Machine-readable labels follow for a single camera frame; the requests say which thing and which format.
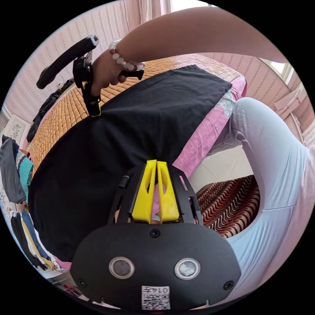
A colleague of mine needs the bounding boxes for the person's right forearm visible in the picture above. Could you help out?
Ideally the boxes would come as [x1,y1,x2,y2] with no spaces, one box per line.
[108,4,289,72]

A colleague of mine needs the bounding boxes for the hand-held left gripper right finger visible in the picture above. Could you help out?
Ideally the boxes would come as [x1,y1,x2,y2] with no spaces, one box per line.
[157,160,180,225]

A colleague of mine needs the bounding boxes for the pile of clothes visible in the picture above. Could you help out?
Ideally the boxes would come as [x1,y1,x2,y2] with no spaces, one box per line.
[9,206,68,273]
[0,134,34,205]

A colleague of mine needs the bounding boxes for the window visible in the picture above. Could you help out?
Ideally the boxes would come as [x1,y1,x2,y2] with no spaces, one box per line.
[170,0,218,13]
[267,60,296,85]

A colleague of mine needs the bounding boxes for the person's body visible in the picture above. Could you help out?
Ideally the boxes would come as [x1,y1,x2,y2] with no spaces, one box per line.
[206,97,315,311]

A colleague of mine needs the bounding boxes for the person's right hand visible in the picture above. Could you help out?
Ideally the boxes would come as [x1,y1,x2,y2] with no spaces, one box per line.
[90,49,130,96]

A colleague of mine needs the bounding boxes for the heap of black clothes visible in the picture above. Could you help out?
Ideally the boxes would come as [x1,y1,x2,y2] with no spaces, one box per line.
[26,79,76,143]

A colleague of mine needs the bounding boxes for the pink curtain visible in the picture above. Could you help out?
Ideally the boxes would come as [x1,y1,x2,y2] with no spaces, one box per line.
[138,0,173,26]

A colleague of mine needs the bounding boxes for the wavy striped rug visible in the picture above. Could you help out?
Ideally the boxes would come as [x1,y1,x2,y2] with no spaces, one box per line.
[195,174,262,240]

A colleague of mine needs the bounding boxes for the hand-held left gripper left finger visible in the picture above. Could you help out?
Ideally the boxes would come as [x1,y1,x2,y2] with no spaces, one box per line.
[131,159,158,224]

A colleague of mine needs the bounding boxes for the black pants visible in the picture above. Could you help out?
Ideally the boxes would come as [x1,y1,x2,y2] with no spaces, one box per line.
[27,64,233,263]

